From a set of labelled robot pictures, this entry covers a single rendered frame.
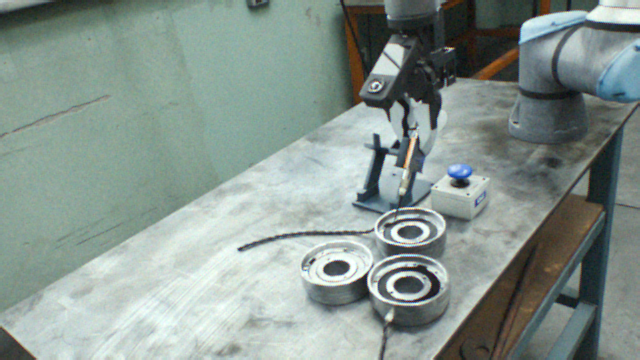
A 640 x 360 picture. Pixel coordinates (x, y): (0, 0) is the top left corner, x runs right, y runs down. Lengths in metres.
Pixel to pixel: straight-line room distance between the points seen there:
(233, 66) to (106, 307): 1.87
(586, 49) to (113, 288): 0.87
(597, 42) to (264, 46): 1.95
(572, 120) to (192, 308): 0.78
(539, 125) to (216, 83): 1.71
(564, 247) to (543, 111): 0.32
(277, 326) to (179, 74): 1.81
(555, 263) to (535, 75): 0.39
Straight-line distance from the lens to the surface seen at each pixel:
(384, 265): 0.76
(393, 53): 0.78
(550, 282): 1.20
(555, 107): 1.15
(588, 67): 1.04
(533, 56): 1.13
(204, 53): 2.52
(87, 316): 0.89
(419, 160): 0.85
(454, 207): 0.91
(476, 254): 0.84
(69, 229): 2.31
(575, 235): 1.34
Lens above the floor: 1.29
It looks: 27 degrees down
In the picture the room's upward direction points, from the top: 10 degrees counter-clockwise
